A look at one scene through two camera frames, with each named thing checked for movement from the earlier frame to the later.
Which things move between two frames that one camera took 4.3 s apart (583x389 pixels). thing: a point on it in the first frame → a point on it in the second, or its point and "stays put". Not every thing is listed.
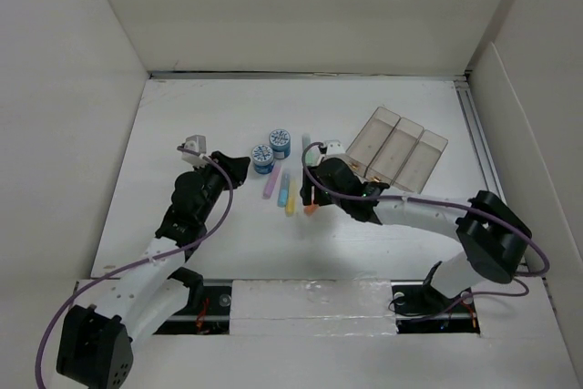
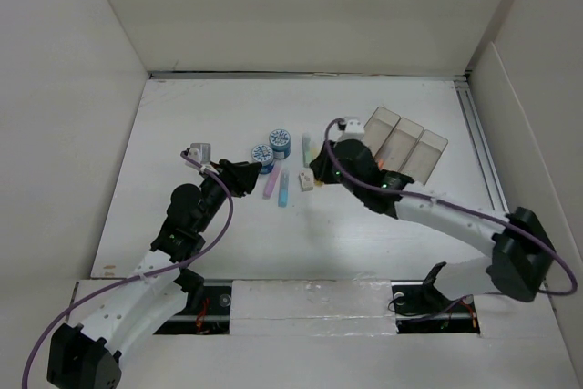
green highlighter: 306,140 stays put
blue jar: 280,142 stays put
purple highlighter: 276,171 stays put
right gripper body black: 324,191 → 329,175
